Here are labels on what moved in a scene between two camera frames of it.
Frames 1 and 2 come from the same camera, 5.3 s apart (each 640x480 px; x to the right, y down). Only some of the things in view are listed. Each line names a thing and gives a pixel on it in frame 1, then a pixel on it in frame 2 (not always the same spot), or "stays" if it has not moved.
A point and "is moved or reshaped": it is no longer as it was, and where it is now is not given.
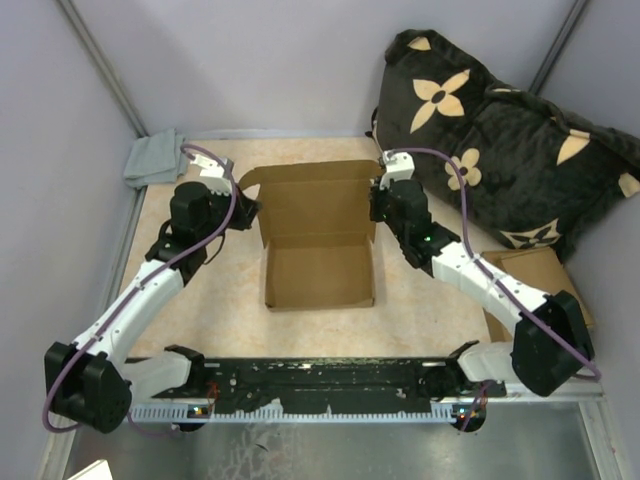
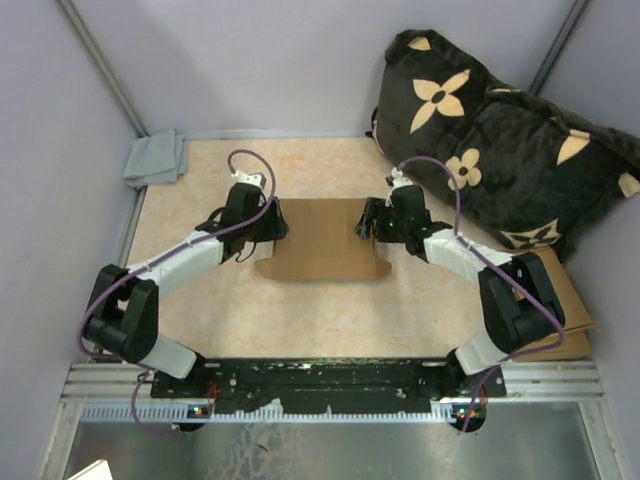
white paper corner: (98, 470) stays
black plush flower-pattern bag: (532, 175) stays
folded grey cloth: (156, 158) stays
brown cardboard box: (318, 233) is moved or reshaped
